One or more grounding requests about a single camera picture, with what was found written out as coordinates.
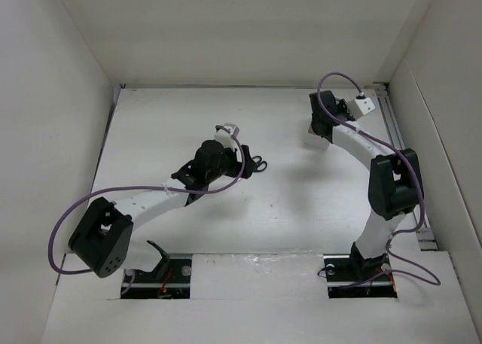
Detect black handled scissors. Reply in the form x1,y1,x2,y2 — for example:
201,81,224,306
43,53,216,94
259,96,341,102
252,155,268,173

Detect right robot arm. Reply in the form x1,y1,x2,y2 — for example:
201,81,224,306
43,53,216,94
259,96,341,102
308,90,419,282

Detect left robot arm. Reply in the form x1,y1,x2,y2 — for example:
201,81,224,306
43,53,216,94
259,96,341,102
68,139,257,282

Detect white divided container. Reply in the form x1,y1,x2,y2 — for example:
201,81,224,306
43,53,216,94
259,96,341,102
303,120,331,151

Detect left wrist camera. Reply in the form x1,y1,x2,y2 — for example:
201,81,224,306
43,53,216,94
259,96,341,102
214,123,239,151

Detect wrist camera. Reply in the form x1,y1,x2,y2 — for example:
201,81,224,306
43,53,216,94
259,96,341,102
214,123,239,151
352,95,376,119

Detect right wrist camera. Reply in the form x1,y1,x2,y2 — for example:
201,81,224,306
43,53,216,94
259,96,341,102
352,95,376,119

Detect aluminium rail right side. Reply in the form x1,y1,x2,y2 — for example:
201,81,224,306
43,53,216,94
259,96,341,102
372,81,438,251

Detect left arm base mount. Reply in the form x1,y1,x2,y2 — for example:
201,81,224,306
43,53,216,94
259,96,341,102
120,240,193,300

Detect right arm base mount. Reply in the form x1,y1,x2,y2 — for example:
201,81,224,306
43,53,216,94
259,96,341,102
318,254,398,299

